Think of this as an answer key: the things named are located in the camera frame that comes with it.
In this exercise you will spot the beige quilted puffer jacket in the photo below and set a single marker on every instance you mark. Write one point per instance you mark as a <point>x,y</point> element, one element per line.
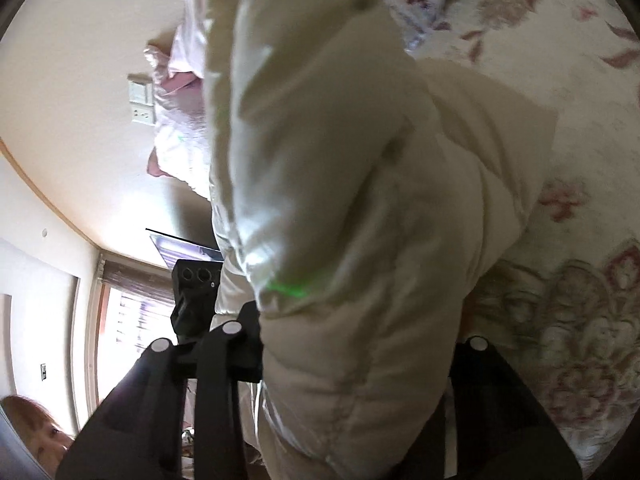
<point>325,185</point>

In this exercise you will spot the small dark wall switch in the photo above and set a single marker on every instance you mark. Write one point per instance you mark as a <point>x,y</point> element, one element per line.
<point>44,371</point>

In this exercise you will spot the wall-mounted flat screen television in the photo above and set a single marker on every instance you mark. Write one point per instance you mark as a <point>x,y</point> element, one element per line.
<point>167,250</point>

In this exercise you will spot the person's head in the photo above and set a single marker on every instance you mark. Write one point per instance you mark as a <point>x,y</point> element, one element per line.
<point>30,425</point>

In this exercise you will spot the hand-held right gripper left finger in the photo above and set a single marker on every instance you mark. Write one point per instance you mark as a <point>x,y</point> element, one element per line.
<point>220,385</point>

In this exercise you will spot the floral bedsheet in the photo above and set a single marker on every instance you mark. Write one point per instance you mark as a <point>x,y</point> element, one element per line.
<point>575,110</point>

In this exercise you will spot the window with blind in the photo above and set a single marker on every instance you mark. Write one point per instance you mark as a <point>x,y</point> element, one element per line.
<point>130,320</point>

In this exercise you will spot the pink pillow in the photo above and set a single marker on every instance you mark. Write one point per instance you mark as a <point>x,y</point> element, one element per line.
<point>180,80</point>

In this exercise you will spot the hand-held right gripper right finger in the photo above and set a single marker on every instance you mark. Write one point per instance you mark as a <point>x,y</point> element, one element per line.
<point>480,400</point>

